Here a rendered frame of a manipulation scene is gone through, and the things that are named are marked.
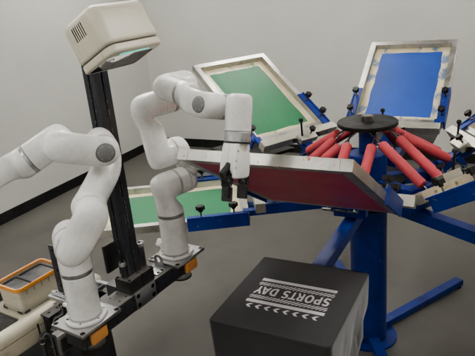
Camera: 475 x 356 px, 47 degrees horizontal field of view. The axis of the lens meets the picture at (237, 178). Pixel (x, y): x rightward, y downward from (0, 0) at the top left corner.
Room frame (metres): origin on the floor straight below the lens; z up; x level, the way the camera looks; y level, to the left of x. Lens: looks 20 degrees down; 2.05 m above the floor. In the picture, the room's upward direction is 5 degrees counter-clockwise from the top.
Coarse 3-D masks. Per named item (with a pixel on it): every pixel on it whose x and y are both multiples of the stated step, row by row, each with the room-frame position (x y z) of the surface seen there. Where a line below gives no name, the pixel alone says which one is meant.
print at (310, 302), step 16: (256, 288) 1.80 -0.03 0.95; (272, 288) 1.79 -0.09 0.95; (288, 288) 1.78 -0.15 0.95; (304, 288) 1.76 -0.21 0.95; (320, 288) 1.75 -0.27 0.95; (256, 304) 1.69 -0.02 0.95; (272, 304) 1.68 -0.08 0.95; (288, 304) 1.67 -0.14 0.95; (304, 304) 1.66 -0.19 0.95; (320, 304) 1.65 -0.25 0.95; (320, 320) 1.56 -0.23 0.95
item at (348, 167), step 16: (192, 160) 1.67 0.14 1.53; (208, 160) 1.64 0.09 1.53; (256, 160) 1.56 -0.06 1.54; (272, 160) 1.54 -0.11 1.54; (288, 160) 1.51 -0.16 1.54; (304, 160) 1.49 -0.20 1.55; (320, 160) 1.47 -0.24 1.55; (336, 160) 1.45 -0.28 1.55; (352, 160) 1.43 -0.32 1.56; (352, 176) 1.46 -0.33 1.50; (368, 176) 1.57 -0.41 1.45; (256, 192) 2.11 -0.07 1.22; (368, 192) 1.66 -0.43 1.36; (384, 192) 1.76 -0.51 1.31; (352, 208) 2.08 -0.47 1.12
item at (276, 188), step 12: (216, 168) 1.73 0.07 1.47; (252, 168) 1.61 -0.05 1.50; (252, 180) 1.83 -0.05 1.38; (264, 180) 1.79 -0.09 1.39; (276, 180) 1.74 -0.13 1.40; (264, 192) 2.06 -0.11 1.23; (276, 192) 2.01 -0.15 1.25; (288, 192) 1.95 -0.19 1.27; (300, 192) 1.90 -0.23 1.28; (324, 204) 2.10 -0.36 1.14
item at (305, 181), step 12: (264, 168) 1.58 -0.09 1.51; (288, 180) 1.70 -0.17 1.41; (300, 180) 1.67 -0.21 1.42; (312, 180) 1.63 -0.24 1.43; (324, 180) 1.59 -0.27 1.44; (336, 180) 1.56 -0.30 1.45; (348, 180) 1.53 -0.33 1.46; (312, 192) 1.85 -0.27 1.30; (324, 192) 1.81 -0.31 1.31; (336, 192) 1.76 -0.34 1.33; (348, 192) 1.72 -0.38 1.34; (360, 192) 1.68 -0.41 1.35; (336, 204) 2.04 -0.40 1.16; (348, 204) 1.98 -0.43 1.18; (360, 204) 1.93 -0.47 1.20; (372, 204) 1.88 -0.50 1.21
